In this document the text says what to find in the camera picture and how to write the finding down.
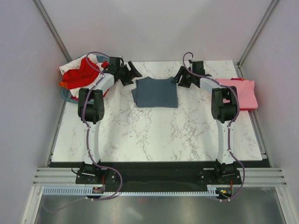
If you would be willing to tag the aluminium frame post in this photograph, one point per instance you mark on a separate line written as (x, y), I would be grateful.
(266, 16)
(50, 25)

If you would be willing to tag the white t shirt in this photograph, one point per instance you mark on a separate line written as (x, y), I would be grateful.
(72, 65)

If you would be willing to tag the right aluminium frame post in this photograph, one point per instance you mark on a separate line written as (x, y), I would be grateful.
(266, 16)

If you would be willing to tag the aluminium rail profile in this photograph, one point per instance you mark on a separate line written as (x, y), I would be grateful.
(254, 177)

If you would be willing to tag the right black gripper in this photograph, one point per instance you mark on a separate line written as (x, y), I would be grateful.
(182, 72)

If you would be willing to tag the white slotted cable duct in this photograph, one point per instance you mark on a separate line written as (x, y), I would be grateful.
(94, 191)

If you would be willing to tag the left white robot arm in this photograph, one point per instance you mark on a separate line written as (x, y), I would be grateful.
(91, 107)

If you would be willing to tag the teal laundry basket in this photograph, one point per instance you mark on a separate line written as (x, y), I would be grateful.
(69, 95)

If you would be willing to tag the left aluminium frame post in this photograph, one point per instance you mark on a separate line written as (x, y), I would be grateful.
(50, 25)

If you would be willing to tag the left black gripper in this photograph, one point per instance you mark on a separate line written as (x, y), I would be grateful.
(131, 74)

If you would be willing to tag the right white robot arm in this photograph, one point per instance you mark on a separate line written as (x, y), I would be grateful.
(225, 106)

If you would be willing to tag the grey-blue t shirt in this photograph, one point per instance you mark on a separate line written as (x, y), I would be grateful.
(150, 93)

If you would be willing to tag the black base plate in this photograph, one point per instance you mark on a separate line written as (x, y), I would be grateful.
(155, 176)

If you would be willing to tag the folded pink t shirt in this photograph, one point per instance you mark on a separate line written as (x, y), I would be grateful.
(245, 92)

